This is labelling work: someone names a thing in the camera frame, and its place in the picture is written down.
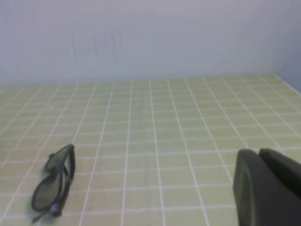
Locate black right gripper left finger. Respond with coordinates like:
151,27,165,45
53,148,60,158
232,149,301,226

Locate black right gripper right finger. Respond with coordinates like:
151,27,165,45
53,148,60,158
259,147,301,196

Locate black frame glasses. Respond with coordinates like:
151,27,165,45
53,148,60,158
32,144,76,223

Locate green white-grid tablecloth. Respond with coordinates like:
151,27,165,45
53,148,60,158
0,74,301,226

